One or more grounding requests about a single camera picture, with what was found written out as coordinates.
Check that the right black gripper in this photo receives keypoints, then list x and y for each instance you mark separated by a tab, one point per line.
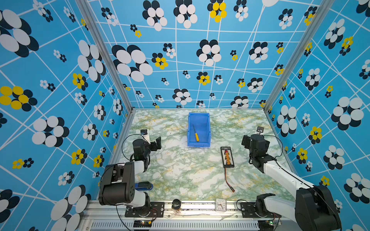
246	140

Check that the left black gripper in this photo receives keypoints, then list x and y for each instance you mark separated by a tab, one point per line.
158	145

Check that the yellow handle screwdriver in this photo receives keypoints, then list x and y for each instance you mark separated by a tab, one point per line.
196	134

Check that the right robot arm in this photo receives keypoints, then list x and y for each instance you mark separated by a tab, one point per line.
313	209

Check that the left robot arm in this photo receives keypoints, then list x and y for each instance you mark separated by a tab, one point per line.
117	186

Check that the blue plastic bin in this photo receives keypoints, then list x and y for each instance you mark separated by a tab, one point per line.
203	126

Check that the blue black stapler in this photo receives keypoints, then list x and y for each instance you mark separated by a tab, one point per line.
143	186

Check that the dark lid glass jar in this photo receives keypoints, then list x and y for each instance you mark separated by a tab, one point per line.
176	204

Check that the small white clock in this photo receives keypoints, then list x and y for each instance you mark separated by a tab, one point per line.
220	205

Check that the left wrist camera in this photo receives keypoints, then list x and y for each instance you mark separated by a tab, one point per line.
145	135

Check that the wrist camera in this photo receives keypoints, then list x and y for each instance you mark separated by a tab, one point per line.
260	130
145	135

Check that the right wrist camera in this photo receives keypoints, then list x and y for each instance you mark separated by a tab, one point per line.
260	130

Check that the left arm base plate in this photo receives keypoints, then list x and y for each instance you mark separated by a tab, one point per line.
155	210

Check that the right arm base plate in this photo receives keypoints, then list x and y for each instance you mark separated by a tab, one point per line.
248	210

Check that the aluminium front rail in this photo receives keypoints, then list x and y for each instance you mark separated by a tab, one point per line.
192	216

